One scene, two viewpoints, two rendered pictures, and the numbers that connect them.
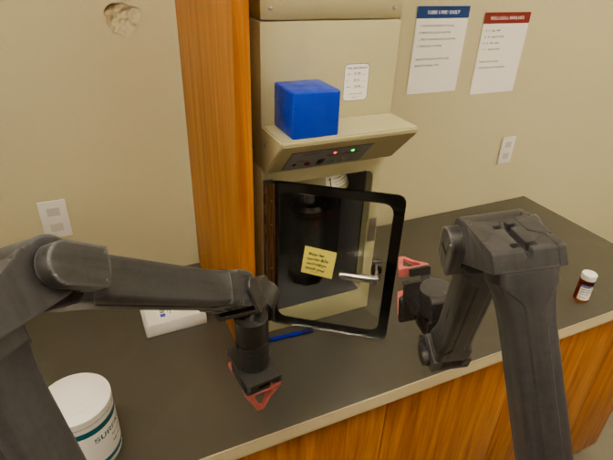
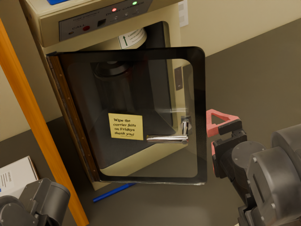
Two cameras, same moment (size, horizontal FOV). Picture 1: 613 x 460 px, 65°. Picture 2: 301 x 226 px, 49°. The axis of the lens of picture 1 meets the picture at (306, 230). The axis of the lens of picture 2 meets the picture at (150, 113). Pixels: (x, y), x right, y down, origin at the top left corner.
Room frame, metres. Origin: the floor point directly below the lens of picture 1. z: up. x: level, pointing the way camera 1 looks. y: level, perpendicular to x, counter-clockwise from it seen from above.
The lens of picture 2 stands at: (0.38, -0.12, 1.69)
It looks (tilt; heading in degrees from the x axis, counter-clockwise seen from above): 39 degrees down; 3
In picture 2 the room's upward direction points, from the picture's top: 9 degrees counter-clockwise
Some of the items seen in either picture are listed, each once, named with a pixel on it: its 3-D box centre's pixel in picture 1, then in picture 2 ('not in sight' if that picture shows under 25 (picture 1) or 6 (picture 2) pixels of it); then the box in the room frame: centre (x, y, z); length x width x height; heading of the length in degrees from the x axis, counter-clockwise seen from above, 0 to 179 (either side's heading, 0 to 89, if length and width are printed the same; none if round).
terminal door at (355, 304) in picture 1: (330, 265); (139, 127); (0.94, -0.06, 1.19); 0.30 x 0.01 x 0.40; 79
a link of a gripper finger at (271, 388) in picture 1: (256, 386); not in sight; (0.61, 0.08, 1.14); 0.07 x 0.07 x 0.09; 30
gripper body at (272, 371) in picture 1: (253, 353); not in sight; (0.62, 0.09, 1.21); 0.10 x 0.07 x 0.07; 30
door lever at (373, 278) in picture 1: (360, 273); (169, 133); (0.90, -0.13, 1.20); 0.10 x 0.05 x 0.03; 79
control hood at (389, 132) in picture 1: (339, 149); (120, 3); (0.99, -0.07, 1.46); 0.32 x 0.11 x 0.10; 115
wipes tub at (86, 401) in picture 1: (81, 424); not in sight; (0.61, 0.42, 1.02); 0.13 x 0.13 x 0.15
